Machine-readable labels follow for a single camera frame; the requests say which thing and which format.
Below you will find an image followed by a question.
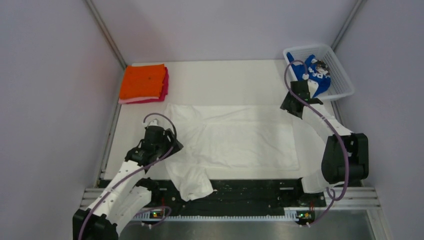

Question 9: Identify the white t-shirt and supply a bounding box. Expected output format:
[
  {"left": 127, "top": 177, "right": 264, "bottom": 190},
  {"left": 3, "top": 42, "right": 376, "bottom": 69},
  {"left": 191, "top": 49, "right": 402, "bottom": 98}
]
[{"left": 162, "top": 102, "right": 319, "bottom": 202}]

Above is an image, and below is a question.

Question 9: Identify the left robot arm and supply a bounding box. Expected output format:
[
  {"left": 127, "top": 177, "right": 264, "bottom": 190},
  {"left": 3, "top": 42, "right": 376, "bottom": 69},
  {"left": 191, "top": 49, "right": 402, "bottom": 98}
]
[{"left": 72, "top": 124, "right": 183, "bottom": 240}]

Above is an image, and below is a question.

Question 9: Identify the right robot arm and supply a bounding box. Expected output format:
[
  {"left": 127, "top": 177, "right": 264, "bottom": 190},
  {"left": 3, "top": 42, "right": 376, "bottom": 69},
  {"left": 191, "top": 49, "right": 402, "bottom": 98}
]
[{"left": 280, "top": 81, "right": 369, "bottom": 206}]

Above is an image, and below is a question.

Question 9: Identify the blue t-shirt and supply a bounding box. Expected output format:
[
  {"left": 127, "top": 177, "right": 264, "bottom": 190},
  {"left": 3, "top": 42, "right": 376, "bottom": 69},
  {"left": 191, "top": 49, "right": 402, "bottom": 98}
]
[{"left": 289, "top": 54, "right": 332, "bottom": 98}]

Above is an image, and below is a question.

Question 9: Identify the folded pink t-shirt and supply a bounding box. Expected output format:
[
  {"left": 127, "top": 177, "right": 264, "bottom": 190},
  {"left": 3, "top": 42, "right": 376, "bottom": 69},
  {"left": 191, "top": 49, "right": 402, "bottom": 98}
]
[{"left": 118, "top": 66, "right": 169, "bottom": 104}]

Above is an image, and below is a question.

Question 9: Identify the white plastic basket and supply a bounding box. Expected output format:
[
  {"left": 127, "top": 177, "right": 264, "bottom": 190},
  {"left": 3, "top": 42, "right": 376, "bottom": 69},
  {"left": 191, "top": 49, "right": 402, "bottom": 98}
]
[{"left": 283, "top": 44, "right": 355, "bottom": 101}]

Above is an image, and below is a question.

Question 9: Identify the folded orange t-shirt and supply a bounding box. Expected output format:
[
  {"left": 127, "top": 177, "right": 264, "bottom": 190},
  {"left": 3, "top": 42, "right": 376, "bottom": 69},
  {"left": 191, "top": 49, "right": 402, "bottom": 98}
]
[{"left": 119, "top": 64, "right": 166, "bottom": 101}]

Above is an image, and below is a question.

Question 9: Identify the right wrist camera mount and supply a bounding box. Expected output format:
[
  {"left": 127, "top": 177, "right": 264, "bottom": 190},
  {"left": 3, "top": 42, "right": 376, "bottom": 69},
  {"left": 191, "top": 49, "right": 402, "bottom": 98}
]
[{"left": 302, "top": 73, "right": 319, "bottom": 98}]

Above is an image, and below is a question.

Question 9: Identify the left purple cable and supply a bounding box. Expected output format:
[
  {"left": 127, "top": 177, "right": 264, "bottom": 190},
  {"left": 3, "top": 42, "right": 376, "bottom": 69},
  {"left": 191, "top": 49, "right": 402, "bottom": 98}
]
[{"left": 77, "top": 112, "right": 178, "bottom": 240}]

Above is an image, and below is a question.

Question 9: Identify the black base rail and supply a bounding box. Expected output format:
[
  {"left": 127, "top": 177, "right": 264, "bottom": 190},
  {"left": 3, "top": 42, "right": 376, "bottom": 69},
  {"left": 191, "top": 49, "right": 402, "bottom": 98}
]
[{"left": 97, "top": 178, "right": 362, "bottom": 218}]

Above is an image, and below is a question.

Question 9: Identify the white slotted cable duct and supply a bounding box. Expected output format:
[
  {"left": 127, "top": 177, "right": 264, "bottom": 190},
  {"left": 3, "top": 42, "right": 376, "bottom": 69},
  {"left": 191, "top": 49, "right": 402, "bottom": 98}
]
[{"left": 132, "top": 209, "right": 316, "bottom": 223}]

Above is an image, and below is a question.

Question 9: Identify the right corner metal post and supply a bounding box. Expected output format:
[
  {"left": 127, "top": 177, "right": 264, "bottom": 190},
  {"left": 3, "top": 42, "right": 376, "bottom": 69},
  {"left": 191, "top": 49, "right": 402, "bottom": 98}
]
[{"left": 330, "top": 0, "right": 367, "bottom": 51}]

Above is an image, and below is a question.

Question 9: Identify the corner metal post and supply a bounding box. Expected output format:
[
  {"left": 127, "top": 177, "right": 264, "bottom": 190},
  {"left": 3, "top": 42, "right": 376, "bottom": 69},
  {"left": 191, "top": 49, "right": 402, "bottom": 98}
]
[
  {"left": 83, "top": 0, "right": 127, "bottom": 70},
  {"left": 330, "top": 0, "right": 367, "bottom": 51}
]

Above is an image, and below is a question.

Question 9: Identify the aluminium frame rail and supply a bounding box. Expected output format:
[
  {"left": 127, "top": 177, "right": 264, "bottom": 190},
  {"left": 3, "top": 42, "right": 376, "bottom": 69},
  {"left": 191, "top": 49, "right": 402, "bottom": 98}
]
[{"left": 71, "top": 187, "right": 392, "bottom": 240}]

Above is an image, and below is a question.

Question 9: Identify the left corner metal post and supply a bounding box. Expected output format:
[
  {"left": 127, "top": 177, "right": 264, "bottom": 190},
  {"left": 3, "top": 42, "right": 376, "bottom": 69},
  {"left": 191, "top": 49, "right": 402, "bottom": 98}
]
[{"left": 83, "top": 0, "right": 127, "bottom": 70}]

